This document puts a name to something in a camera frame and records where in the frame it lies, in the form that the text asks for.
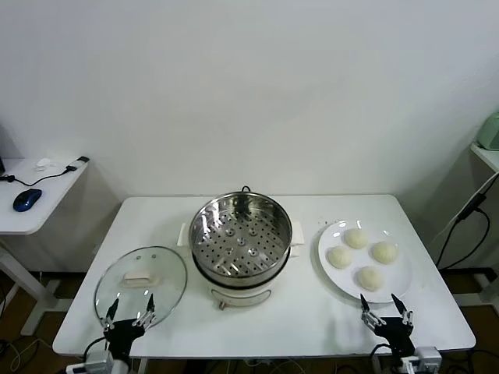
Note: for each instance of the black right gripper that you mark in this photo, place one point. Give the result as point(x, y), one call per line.
point(397, 335)

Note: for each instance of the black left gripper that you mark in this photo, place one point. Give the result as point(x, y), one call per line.
point(122, 337)

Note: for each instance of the white steamed baozi bun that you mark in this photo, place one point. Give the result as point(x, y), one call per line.
point(340, 257)
point(386, 252)
point(356, 238)
point(370, 278)

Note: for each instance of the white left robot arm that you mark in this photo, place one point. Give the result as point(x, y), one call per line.
point(121, 368)

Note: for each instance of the stainless steel steamer basket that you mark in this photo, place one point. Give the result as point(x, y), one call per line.
point(241, 237)

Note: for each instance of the glass pot lid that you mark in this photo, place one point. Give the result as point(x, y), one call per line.
point(136, 288)

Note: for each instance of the white round plate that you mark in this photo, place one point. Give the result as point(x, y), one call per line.
point(335, 280)

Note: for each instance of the white electric cooker base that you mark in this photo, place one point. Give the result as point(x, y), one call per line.
point(239, 297)

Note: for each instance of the white side table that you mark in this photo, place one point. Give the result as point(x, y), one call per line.
point(23, 222)

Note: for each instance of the blue computer mouse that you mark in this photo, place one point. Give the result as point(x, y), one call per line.
point(26, 199)

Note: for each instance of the white and black adapter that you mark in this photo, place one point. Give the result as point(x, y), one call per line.
point(78, 162)

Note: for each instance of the small white crumpled object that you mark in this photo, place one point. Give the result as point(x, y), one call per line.
point(43, 164)

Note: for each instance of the white side shelf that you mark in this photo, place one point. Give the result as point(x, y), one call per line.
point(487, 156)

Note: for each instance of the pale green appliance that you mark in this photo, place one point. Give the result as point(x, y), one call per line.
point(489, 132)

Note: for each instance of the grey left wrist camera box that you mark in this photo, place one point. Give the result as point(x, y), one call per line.
point(99, 362)

